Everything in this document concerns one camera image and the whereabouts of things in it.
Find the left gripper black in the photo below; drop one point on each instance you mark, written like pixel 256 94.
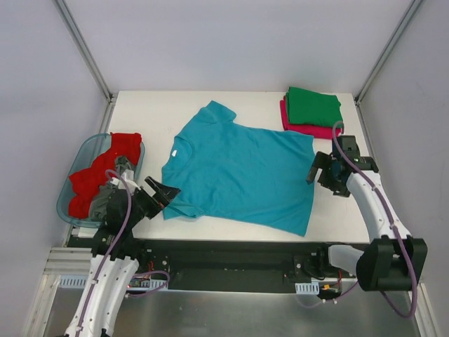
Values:
pixel 151 201

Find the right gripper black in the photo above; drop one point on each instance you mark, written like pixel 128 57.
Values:
pixel 325 172

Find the teal t shirt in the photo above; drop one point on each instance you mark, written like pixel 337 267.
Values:
pixel 252 175

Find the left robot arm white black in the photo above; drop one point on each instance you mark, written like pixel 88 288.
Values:
pixel 117 257

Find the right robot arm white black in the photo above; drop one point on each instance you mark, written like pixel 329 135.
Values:
pixel 393 259

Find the folded pink t shirt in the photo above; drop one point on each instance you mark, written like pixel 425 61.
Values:
pixel 319 132

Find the folded green t shirt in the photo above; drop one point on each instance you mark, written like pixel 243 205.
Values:
pixel 312 108

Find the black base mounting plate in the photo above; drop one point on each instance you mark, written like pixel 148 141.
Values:
pixel 265 267

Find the red t shirt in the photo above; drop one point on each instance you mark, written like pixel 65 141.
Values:
pixel 94 168

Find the translucent blue plastic basket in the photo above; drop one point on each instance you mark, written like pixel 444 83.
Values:
pixel 75 158

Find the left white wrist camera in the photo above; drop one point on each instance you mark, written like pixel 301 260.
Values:
pixel 126 181

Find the right aluminium side rail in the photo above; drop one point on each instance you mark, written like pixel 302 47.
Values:
pixel 377 147

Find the right white cable duct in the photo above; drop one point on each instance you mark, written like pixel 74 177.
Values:
pixel 311 288

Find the left aluminium frame post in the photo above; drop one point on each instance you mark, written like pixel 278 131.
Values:
pixel 82 47

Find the aluminium frame post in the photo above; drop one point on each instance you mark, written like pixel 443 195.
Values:
pixel 399 30
pixel 82 47

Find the right aluminium frame post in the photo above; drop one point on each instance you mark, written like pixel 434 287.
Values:
pixel 399 30

